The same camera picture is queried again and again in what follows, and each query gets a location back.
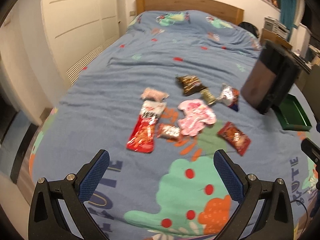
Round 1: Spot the black cable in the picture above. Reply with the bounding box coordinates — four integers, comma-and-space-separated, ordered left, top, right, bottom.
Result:
290, 199, 309, 230

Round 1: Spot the red spicy snack packet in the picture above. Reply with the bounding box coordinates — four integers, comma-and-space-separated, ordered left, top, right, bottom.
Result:
217, 122, 251, 156

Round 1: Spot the green tray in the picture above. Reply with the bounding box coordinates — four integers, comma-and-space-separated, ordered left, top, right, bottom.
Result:
272, 94, 312, 132

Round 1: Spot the small red brown candy packet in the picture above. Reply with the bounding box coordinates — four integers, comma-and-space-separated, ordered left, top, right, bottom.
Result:
157, 124, 181, 141

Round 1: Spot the small olive gold packet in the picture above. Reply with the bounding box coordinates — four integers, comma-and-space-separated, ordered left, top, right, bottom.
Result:
200, 88, 216, 105

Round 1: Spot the black cylindrical bin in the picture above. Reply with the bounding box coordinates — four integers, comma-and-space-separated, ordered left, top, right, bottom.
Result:
240, 40, 301, 114

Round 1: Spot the white wardrobe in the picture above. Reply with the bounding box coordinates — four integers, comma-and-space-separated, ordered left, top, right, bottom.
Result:
1, 0, 119, 125

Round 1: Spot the teal curtain by desk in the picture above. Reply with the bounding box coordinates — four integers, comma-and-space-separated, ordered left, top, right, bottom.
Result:
280, 0, 297, 41

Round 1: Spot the white printer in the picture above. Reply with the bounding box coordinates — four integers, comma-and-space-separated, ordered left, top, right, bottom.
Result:
264, 16, 290, 40

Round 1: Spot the pink white candy bag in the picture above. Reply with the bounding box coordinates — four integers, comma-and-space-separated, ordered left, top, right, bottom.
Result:
177, 99, 217, 137

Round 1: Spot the wooden drawer cabinet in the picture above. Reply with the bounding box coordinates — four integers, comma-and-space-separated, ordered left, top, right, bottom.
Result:
260, 28, 292, 50

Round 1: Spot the blue cartoon bedspread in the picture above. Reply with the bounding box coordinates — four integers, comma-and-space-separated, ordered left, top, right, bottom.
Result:
29, 10, 319, 239

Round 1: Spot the brown gold snack packet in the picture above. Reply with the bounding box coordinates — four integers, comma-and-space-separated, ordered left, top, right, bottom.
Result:
176, 75, 207, 96

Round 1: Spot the small pink snack packet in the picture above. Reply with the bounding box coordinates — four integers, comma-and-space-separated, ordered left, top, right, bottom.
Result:
140, 87, 169, 102

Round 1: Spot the tall red white snack pouch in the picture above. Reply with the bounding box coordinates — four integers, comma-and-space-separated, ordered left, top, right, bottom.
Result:
126, 100, 167, 153

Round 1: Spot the blue white wafer packet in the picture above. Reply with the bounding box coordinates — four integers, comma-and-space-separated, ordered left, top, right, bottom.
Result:
216, 83, 240, 112

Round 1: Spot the wooden headboard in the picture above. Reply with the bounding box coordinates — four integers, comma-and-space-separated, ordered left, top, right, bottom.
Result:
136, 0, 244, 25

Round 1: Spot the black bag beside bed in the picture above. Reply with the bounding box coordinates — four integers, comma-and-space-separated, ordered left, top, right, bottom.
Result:
238, 21, 260, 38

